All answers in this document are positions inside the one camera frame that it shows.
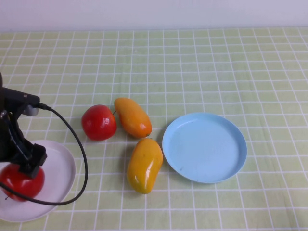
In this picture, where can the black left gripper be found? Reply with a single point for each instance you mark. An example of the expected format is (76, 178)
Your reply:
(10, 142)

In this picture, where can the red apple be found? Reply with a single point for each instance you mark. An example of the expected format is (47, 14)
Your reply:
(98, 122)
(16, 183)

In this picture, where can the small orange mango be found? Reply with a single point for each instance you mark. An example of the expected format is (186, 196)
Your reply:
(132, 118)

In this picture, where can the large yellow mango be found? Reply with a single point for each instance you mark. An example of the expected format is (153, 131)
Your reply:
(144, 166)

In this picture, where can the white round plate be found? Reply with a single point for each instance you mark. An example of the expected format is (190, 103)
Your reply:
(60, 168)

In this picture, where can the light blue round plate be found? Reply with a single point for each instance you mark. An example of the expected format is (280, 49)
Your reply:
(204, 149)

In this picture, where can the green checkered tablecloth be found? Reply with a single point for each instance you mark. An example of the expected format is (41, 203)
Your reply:
(192, 72)

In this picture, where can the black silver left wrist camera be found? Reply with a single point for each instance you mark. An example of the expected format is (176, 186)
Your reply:
(19, 97)

